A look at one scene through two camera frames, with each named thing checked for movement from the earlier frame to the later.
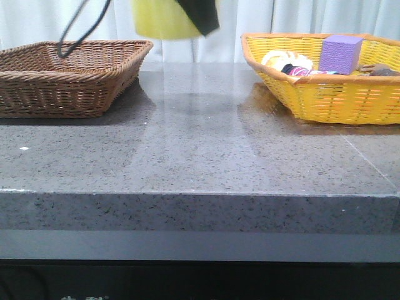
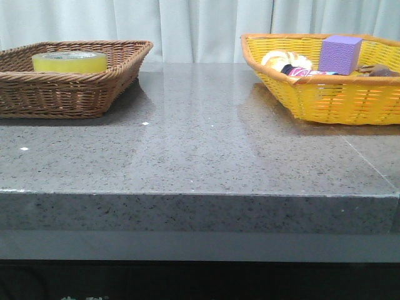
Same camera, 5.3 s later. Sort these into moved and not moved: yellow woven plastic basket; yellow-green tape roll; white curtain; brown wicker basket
Moved: yellow-green tape roll
Not moved: brown wicker basket; yellow woven plastic basket; white curtain
